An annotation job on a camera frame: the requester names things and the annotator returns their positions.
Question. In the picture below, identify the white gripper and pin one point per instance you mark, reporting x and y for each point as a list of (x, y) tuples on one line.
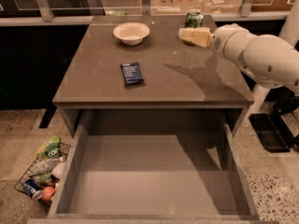
[(222, 39)]

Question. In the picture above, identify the green soda can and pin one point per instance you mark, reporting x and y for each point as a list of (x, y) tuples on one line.
[(193, 23)]

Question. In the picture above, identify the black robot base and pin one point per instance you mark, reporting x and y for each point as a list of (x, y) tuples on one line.
[(270, 127)]

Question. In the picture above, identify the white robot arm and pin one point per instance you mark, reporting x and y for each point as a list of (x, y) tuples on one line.
[(271, 61)]

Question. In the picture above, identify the grey cabinet with top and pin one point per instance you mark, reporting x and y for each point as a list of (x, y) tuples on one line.
[(175, 75)]

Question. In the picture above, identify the open grey top drawer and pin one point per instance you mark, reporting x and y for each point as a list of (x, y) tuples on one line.
[(152, 167)]

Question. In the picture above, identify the blue soda can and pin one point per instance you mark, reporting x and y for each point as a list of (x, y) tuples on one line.
[(32, 189)]

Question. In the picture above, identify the white paper bowl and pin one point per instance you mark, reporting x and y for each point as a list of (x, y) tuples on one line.
[(131, 33)]

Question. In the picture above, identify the dark blue snack packet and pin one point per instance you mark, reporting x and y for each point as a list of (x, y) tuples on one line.
[(131, 73)]

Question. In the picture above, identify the green chip bag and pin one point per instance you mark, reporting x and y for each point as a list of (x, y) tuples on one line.
[(50, 148)]

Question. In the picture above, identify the white round object in basket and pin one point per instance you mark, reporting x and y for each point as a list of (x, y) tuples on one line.
[(58, 170)]

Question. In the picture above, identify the clear plastic water bottle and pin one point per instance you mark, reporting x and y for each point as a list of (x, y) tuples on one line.
[(47, 165)]

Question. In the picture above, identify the orange fruit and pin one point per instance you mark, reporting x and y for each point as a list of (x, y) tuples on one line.
[(48, 193)]

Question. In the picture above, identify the black wire basket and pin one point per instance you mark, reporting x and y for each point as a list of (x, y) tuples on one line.
[(42, 180)]

